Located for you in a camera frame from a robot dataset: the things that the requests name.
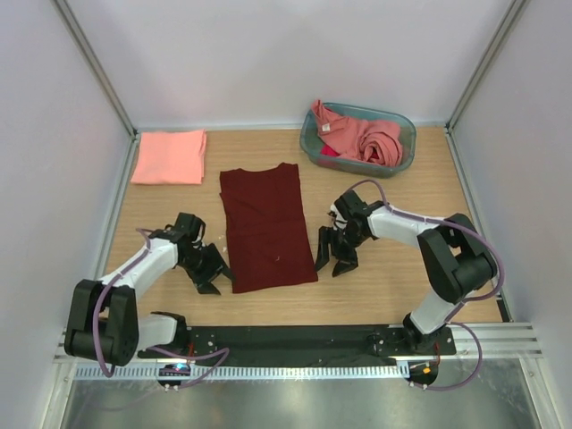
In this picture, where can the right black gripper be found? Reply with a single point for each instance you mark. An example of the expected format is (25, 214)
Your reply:
(348, 261)

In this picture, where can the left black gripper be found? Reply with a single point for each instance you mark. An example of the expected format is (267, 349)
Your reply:
(216, 264)

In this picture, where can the dark red t shirt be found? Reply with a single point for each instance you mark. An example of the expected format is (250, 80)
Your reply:
(266, 229)

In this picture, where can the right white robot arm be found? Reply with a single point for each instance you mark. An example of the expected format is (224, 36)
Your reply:
(458, 261)

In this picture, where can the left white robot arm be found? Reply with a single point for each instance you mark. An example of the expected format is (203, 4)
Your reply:
(104, 324)

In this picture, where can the bright red t shirt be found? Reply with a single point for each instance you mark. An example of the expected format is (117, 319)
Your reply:
(328, 151)

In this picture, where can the teal plastic basket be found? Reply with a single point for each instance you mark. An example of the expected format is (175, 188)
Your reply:
(311, 144)

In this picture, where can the crumpled pink t shirt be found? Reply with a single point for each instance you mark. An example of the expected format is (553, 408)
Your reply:
(372, 142)

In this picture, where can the folded salmon pink t shirt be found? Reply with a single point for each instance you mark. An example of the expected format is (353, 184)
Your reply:
(170, 158)

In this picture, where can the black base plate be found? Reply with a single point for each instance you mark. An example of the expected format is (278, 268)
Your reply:
(312, 346)

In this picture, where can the white slotted cable duct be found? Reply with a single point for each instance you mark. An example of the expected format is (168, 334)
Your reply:
(178, 371)

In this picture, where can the aluminium front rail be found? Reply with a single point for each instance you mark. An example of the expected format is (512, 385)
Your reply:
(497, 340)

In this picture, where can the left aluminium corner post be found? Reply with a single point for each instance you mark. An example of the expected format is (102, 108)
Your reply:
(80, 38)

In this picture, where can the aluminium corner post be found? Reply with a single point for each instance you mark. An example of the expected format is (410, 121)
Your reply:
(80, 38)
(499, 38)

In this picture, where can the right aluminium corner post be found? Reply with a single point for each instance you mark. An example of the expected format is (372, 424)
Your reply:
(499, 38)

